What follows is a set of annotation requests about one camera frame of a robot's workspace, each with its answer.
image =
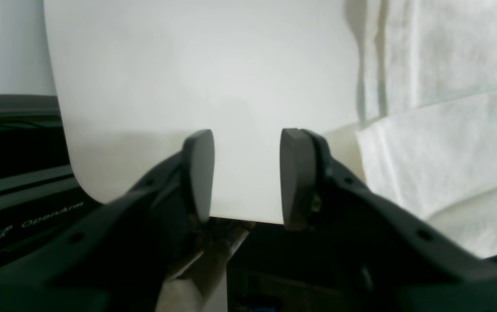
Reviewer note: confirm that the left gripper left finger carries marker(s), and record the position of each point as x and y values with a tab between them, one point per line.
115	259

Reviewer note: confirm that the black OpenArm base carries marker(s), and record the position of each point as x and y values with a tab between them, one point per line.
39	194

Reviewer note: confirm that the white printed T-shirt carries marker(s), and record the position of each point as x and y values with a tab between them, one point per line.
426	131

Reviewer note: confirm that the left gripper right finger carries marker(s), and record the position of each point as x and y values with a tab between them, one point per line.
384	258

